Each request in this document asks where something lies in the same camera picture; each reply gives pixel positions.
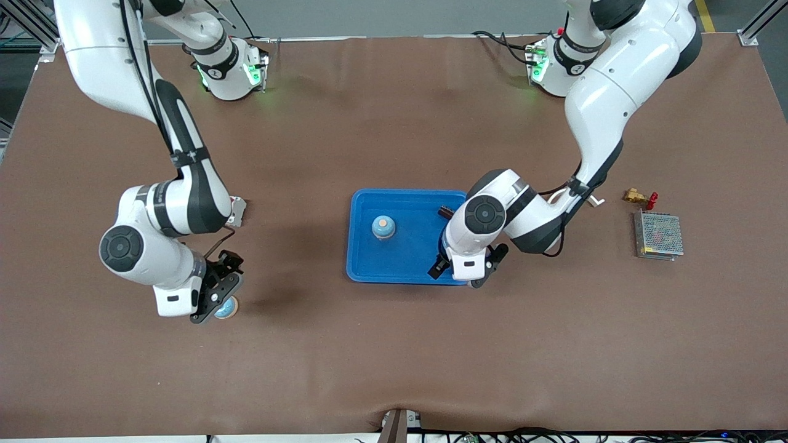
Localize blue plastic tray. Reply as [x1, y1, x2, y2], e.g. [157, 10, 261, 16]
[346, 189, 475, 285]

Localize aluminium frame profile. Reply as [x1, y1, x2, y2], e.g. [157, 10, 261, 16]
[0, 0, 59, 56]
[739, 0, 788, 47]

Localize metal mesh power supply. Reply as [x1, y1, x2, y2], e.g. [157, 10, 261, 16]
[633, 209, 685, 261]

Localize brown table cover sheet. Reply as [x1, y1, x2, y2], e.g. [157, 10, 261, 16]
[0, 34, 788, 439]

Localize black left arm base cables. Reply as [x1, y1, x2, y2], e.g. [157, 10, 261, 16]
[473, 30, 536, 67]

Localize black right arm base cable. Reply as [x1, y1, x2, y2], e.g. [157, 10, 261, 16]
[231, 12, 262, 42]

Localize brass valve with red handle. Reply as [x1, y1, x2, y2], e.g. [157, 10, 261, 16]
[622, 188, 659, 210]

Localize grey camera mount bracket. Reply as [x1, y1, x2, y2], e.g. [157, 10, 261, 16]
[379, 409, 422, 443]

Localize white semicircular pipe clamp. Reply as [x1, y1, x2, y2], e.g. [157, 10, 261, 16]
[548, 188, 605, 207]

